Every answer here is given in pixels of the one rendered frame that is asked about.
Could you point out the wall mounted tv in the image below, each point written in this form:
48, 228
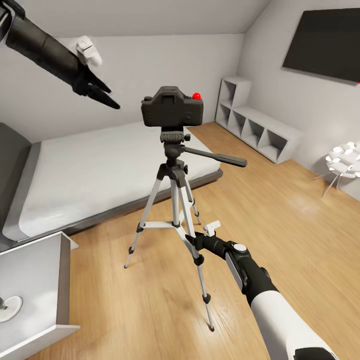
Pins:
327, 42

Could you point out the camera tripod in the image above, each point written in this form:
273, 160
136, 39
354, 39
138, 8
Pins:
177, 172

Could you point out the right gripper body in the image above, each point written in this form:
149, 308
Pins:
206, 242

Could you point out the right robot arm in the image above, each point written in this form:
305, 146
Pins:
285, 334

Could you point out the bed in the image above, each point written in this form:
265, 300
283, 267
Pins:
73, 182

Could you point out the bookcase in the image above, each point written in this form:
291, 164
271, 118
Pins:
234, 93

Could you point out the nightstand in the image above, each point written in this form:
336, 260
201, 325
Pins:
39, 273

